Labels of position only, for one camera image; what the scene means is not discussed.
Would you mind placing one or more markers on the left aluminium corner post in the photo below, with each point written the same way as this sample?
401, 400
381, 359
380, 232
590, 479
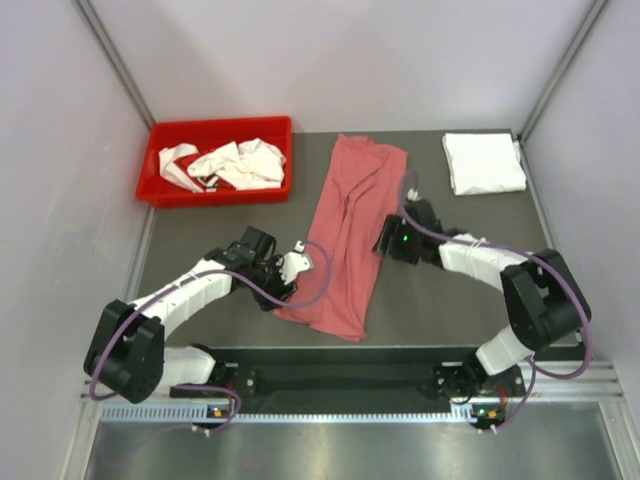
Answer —
99, 32

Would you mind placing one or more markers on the aluminium corner post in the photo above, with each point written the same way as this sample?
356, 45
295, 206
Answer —
578, 40
99, 32

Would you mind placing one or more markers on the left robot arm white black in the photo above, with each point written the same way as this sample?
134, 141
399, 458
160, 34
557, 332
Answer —
128, 353

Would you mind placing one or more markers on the pink t shirt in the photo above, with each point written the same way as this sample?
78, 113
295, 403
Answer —
359, 192

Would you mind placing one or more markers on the folded white t shirt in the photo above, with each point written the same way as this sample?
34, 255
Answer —
481, 164

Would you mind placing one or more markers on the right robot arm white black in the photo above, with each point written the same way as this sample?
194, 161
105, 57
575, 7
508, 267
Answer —
543, 301

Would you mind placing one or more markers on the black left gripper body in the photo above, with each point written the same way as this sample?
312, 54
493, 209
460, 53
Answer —
270, 280

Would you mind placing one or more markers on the grey slotted cable duct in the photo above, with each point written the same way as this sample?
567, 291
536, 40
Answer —
206, 413

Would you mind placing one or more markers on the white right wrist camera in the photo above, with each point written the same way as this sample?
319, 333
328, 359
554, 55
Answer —
412, 195

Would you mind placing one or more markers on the white and red t shirt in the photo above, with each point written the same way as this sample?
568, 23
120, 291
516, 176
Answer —
248, 165

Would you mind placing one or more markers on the aluminium frame rail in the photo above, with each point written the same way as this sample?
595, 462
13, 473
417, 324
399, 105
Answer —
193, 376

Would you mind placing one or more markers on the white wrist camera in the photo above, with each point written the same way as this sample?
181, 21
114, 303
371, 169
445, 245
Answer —
412, 195
295, 262

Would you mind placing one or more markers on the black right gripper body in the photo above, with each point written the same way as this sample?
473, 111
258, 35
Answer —
405, 244

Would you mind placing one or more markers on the red plastic bin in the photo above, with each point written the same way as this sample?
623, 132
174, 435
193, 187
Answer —
172, 146

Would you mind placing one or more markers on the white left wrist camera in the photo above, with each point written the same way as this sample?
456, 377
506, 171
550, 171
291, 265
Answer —
295, 262

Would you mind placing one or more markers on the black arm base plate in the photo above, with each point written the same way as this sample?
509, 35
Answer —
434, 372

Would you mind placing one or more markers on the right aluminium corner post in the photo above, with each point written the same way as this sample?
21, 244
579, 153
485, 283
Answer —
578, 40

